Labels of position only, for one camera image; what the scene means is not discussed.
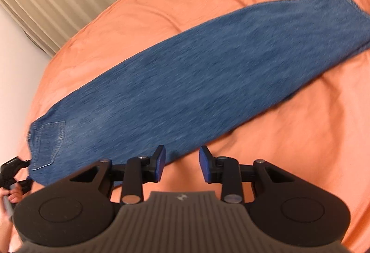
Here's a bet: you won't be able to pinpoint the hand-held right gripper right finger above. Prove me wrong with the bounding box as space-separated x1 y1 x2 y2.
199 146 291 205

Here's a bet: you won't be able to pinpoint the blue denim pants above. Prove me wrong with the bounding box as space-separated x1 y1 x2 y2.
27 0 370 187

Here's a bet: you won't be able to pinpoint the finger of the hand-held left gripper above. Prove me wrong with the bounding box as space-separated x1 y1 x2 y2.
0 156 31 181

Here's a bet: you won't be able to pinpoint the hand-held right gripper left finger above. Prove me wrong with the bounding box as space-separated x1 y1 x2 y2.
68 145 166 205

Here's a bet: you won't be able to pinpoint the person's left hand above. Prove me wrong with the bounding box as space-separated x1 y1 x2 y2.
0 184 24 242

